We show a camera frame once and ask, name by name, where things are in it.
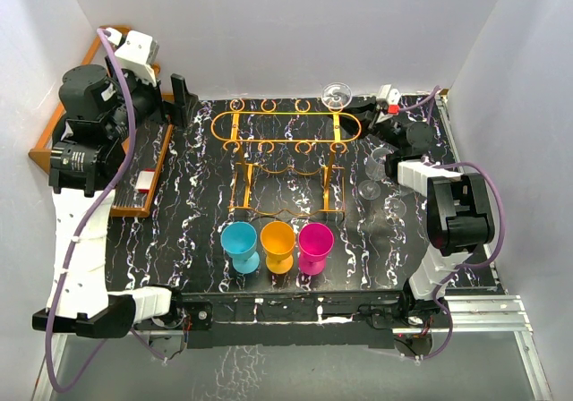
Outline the blue plastic goblet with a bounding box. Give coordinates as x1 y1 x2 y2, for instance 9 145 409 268
220 222 260 274

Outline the gold wire glass rack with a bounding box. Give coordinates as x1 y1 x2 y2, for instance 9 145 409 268
210 99 363 219

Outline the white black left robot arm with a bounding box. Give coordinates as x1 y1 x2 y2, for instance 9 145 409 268
31 63 198 339

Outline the orange wooden shelf rack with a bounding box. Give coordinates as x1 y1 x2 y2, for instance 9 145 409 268
29 27 174 218

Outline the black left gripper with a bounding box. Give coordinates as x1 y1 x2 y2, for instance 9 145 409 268
103 55 196 141

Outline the pink plastic goblet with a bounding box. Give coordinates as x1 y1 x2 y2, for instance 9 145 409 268
298 223 335 276

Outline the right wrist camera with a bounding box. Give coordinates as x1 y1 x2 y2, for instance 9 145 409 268
376 84 401 115

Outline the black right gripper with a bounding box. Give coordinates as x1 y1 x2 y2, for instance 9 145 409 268
329 98 404 151

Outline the small red white box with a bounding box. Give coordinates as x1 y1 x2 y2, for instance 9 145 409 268
134 170 155 193

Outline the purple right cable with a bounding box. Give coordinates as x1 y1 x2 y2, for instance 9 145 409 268
393 85 506 361

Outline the orange plastic goblet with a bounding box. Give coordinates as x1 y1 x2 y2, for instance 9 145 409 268
261 221 295 275

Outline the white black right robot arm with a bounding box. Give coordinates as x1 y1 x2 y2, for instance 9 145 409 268
341 95 503 327

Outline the clear wine glass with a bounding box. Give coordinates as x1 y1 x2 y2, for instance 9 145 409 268
320 81 353 117
358 147 392 201
384 190 409 218

